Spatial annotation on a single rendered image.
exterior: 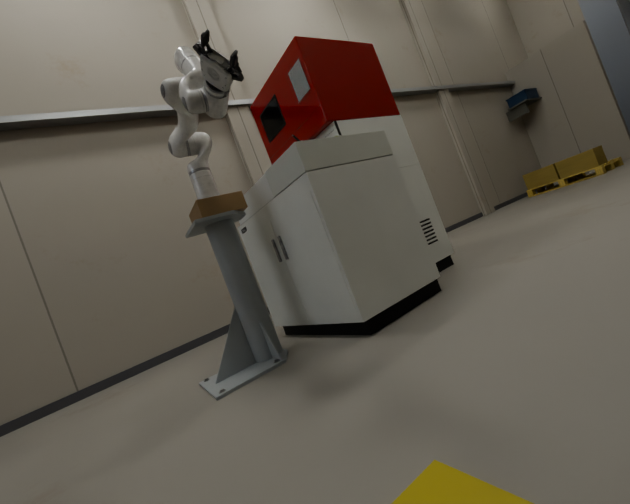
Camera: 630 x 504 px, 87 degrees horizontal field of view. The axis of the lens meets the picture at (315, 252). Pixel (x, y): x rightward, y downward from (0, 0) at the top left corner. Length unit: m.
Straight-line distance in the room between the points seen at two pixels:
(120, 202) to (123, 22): 2.10
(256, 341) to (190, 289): 1.99
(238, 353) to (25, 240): 2.50
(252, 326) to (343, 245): 0.67
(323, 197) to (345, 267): 0.34
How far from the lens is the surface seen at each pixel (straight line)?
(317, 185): 1.56
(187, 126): 1.88
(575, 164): 7.30
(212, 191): 1.91
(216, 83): 1.23
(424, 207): 2.60
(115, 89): 4.44
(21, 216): 3.91
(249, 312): 1.81
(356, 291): 1.54
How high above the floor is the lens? 0.45
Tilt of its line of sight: 1 degrees up
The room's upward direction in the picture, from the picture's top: 21 degrees counter-clockwise
